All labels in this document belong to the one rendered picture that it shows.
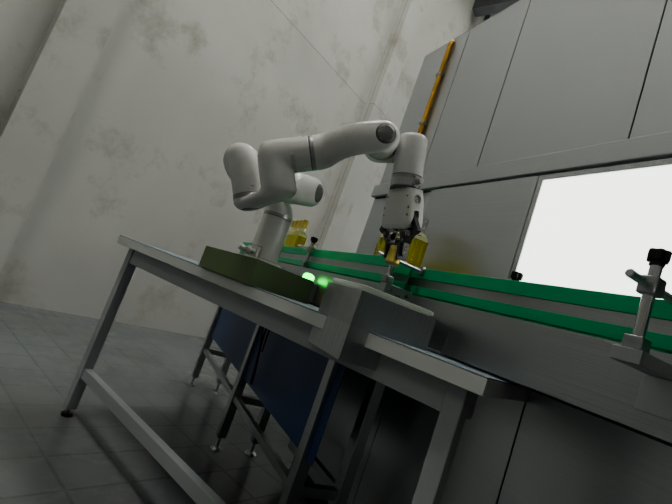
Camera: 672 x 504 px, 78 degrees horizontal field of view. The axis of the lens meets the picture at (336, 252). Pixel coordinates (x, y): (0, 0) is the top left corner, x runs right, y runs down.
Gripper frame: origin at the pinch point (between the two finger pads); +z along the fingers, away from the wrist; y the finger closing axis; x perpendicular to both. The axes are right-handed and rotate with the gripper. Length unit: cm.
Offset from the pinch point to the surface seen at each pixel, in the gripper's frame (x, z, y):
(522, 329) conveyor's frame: -12.5, 12.9, -27.1
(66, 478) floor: 53, 83, 74
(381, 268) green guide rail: -12.8, 4.3, 19.1
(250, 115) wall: -77, -135, 329
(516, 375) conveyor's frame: -10.5, 21.9, -28.3
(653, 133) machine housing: -44, -37, -35
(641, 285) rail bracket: 0, 2, -51
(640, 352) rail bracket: 2, 11, -52
